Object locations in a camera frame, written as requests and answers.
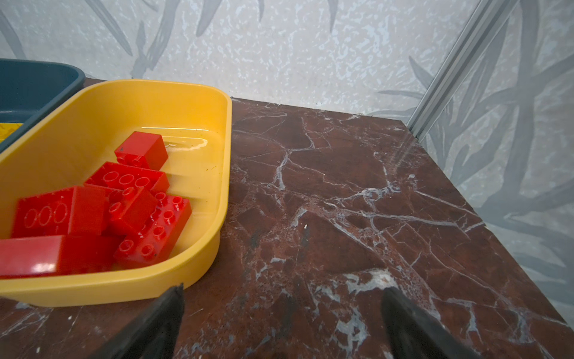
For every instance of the yellow plastic bin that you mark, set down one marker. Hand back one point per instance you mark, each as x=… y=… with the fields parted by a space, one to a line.
x=71 y=143

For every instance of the dark teal plastic bin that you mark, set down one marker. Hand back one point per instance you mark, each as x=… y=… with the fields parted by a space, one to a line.
x=31 y=90

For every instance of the yellow curved lego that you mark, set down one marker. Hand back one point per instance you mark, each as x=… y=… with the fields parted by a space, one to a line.
x=7 y=129

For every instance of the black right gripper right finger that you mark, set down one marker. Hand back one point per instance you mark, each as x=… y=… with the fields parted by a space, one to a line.
x=413 y=333

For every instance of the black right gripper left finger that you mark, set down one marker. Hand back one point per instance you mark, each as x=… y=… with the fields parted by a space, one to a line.
x=153 y=334

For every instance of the red lego brick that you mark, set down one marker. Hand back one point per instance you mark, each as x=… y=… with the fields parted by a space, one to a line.
x=39 y=256
x=157 y=238
x=129 y=210
x=75 y=210
x=120 y=177
x=143 y=150

